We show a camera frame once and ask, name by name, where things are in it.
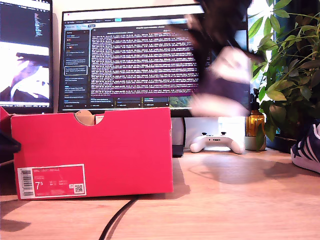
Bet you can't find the red cardboard shoebox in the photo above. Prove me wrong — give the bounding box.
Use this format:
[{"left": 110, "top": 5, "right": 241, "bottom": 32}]
[{"left": 0, "top": 106, "right": 175, "bottom": 201}]

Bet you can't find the narrow black computer monitor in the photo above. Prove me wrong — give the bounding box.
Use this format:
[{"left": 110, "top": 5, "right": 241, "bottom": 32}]
[{"left": 0, "top": 0, "right": 55, "bottom": 115}]

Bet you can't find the large black computer monitor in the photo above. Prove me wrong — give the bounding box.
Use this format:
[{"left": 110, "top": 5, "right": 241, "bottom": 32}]
[{"left": 57, "top": 3, "right": 252, "bottom": 118}]

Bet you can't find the black monitor stand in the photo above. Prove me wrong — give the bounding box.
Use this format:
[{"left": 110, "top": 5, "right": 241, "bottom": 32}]
[{"left": 171, "top": 145, "right": 185, "bottom": 158}]

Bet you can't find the white game controller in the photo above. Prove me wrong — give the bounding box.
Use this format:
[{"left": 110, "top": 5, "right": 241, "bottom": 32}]
[{"left": 189, "top": 131, "right": 246, "bottom": 155}]

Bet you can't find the amber pump bottle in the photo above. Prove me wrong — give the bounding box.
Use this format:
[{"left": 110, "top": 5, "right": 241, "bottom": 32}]
[{"left": 244, "top": 88, "right": 266, "bottom": 138}]

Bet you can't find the black plant tray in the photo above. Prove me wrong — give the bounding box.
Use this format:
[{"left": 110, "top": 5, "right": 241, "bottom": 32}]
[{"left": 265, "top": 135, "right": 296, "bottom": 154}]

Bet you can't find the green leafy potted plant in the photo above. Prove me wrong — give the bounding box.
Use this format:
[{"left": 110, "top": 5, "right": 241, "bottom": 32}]
[{"left": 247, "top": 0, "right": 320, "bottom": 143}]

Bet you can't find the black table cable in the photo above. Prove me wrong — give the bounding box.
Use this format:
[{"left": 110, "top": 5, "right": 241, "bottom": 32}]
[
  {"left": 98, "top": 196, "right": 138, "bottom": 240},
  {"left": 104, "top": 197, "right": 140, "bottom": 240}
]

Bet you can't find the thin black monitor cable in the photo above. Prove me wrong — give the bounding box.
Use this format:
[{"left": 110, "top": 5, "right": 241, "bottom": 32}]
[{"left": 182, "top": 117, "right": 187, "bottom": 150}]

